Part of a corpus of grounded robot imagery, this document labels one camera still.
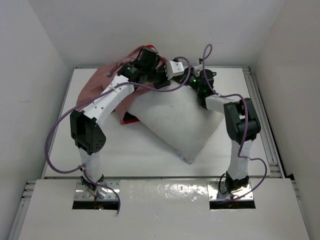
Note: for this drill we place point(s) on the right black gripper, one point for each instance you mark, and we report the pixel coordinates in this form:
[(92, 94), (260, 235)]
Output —
[(188, 74)]

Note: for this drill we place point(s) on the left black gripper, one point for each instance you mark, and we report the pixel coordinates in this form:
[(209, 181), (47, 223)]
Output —
[(165, 82)]

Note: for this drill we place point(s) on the white pillow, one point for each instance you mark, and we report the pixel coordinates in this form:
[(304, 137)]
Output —
[(175, 116)]

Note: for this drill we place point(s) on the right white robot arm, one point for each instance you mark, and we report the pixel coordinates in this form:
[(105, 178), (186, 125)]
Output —
[(241, 122)]

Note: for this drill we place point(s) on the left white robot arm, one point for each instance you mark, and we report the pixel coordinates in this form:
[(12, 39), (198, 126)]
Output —
[(87, 120)]

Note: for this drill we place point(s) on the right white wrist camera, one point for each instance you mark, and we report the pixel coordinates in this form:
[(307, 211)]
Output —
[(199, 65)]

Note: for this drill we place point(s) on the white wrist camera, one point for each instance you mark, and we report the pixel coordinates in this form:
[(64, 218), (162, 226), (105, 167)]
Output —
[(199, 65), (174, 69)]

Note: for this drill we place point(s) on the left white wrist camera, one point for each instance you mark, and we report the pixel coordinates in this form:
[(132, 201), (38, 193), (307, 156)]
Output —
[(174, 69)]

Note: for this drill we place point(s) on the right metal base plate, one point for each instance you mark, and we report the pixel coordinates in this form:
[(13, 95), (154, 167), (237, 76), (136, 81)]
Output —
[(217, 191)]

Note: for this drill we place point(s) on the metal base plate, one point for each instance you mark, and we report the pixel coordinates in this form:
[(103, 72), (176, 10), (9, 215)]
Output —
[(105, 193), (217, 191)]

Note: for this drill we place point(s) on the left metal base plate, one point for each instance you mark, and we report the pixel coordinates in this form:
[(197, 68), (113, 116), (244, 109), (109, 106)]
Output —
[(105, 193)]

